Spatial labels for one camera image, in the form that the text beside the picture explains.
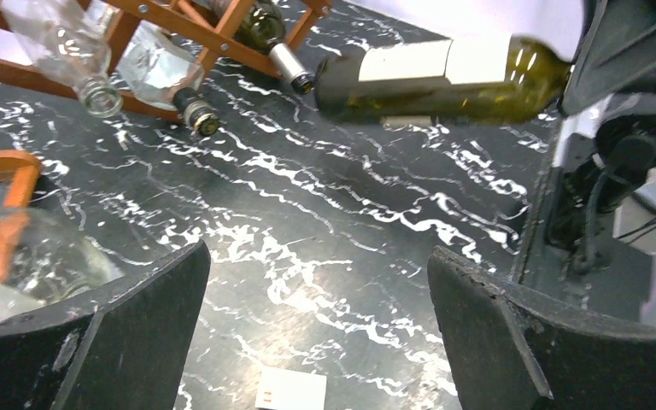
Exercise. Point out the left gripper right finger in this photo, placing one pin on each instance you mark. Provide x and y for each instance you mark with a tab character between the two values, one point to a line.
512	347

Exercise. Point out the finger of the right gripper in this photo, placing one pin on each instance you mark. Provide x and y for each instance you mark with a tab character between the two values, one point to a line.
616	53

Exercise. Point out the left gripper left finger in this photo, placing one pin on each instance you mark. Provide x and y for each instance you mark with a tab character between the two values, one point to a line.
122	345

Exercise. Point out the clear glass bottle white label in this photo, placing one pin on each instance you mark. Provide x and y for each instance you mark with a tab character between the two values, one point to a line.
44	261

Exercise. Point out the green bottle black cap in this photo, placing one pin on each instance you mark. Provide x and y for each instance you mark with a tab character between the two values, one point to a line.
496	79

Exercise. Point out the clear bottle black cap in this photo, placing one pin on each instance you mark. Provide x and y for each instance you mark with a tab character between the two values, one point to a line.
165	76

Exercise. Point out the dark bottle white label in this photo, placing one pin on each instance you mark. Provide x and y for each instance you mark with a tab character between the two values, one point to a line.
262	29

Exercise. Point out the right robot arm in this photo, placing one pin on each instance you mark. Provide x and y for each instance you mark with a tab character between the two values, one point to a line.
624	153

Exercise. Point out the orange wooden shelf rack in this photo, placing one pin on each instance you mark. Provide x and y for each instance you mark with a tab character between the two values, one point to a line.
19	173

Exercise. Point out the brown wooden wine rack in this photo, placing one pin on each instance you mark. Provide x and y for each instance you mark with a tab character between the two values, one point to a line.
204	28

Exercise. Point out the small white card box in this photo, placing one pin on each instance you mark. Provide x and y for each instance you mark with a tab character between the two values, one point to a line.
281	389

